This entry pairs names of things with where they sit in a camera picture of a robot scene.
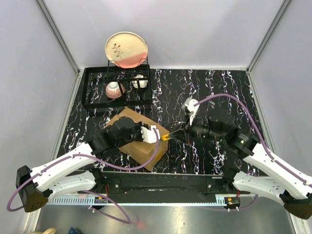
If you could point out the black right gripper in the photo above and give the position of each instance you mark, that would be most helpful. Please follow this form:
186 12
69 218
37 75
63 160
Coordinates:
185 134

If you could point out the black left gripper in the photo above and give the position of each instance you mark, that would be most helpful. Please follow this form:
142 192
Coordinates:
141 138

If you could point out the brown cardboard express box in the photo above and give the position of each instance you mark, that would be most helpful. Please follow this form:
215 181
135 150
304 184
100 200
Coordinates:
142 151

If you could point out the yellow utility knife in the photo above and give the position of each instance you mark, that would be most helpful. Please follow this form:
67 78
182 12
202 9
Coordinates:
165 137

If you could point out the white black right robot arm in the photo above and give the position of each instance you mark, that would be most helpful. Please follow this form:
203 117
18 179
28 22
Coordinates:
288 186

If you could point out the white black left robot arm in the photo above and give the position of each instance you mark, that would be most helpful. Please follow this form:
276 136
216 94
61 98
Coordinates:
36 186

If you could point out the small white cup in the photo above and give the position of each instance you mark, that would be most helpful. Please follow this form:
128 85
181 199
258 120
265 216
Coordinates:
139 83

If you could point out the pink patterned bowl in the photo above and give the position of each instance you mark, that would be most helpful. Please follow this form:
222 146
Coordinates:
114 90

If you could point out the beige pink floral plate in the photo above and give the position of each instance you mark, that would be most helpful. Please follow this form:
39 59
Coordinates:
126 50

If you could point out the dark blue tray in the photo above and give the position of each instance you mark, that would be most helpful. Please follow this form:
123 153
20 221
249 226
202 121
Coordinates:
72 231

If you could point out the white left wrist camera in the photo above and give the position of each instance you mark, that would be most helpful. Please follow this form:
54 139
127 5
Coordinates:
150 134

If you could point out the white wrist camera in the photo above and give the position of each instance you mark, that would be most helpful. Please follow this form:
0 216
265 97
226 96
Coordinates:
150 134
190 110

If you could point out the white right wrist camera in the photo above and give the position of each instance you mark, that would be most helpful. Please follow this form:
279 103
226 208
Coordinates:
190 110

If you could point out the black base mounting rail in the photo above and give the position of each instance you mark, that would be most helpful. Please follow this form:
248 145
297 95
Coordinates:
115 183

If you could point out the black wire dish rack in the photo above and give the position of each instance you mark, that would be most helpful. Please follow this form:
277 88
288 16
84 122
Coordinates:
95 80

